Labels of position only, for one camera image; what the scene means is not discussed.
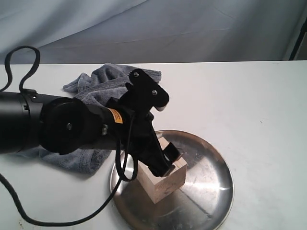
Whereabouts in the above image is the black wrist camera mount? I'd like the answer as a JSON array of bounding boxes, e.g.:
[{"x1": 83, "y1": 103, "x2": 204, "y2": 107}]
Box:
[{"x1": 119, "y1": 69, "x2": 169, "y2": 114}]

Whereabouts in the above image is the grey fabric backdrop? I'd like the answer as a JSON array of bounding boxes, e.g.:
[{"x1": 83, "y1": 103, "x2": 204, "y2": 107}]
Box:
[{"x1": 0, "y1": 0, "x2": 307, "y2": 64}]

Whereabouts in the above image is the light wooden cube block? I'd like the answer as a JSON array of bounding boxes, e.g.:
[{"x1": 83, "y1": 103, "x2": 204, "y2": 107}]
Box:
[{"x1": 138, "y1": 136, "x2": 187, "y2": 205}]

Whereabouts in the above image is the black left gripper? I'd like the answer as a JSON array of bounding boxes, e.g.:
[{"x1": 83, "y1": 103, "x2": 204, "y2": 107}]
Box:
[{"x1": 106, "y1": 98, "x2": 183, "y2": 177}]

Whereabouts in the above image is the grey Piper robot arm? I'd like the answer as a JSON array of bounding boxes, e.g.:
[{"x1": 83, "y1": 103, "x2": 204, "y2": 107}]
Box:
[{"x1": 0, "y1": 92, "x2": 181, "y2": 177}]

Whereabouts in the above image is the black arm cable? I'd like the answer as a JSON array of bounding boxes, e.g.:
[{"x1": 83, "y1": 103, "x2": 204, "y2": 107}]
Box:
[{"x1": 0, "y1": 45, "x2": 154, "y2": 226}]

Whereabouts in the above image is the round stainless steel plate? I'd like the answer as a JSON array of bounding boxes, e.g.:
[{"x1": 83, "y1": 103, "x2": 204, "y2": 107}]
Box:
[{"x1": 112, "y1": 130, "x2": 234, "y2": 230}]

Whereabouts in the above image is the black backdrop stand pole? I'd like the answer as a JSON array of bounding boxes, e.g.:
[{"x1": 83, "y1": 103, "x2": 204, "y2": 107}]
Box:
[{"x1": 288, "y1": 17, "x2": 307, "y2": 61}]

